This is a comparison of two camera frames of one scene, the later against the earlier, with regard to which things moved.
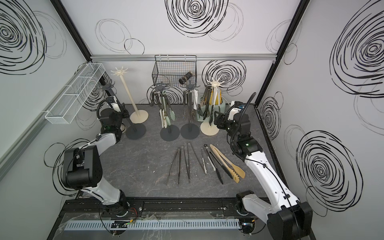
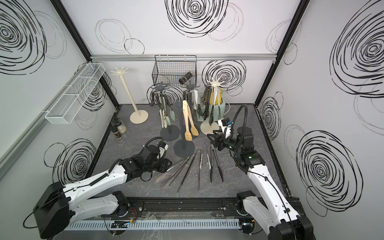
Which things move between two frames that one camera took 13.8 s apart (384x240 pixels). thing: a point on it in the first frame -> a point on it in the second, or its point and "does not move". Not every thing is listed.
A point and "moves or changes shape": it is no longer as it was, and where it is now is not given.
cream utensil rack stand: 206,128 does not move
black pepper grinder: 184,79 does not move
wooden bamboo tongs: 232,171 -> 189,127
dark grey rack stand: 134,131 -> 182,148
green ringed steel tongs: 165,102 does not move
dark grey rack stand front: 171,132 does not move
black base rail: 82,206 does not move
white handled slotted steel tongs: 218,97 does not move
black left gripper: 123,111 -> 165,165
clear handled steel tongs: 195,97 does not move
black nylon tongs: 208,150 moves or changes shape
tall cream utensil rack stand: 136,117 does not move
